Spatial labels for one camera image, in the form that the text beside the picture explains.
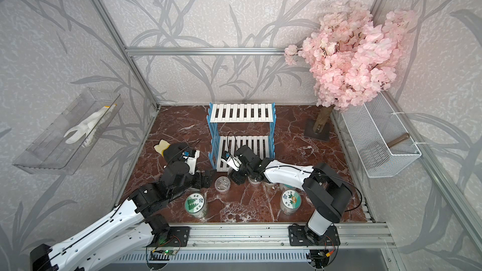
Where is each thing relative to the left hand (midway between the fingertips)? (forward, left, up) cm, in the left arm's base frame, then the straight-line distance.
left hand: (209, 171), depth 76 cm
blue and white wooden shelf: (+36, -6, -15) cm, 39 cm away
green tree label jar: (-11, +5, -7) cm, 14 cm away
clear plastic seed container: (-1, -19, -10) cm, 22 cm away
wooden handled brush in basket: (+3, -68, +20) cm, 71 cm away
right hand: (+5, -9, -9) cm, 14 cm away
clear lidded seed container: (-2, -5, -10) cm, 11 cm away
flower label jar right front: (-10, -34, -6) cm, 36 cm away
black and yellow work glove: (+21, +31, -15) cm, 40 cm away
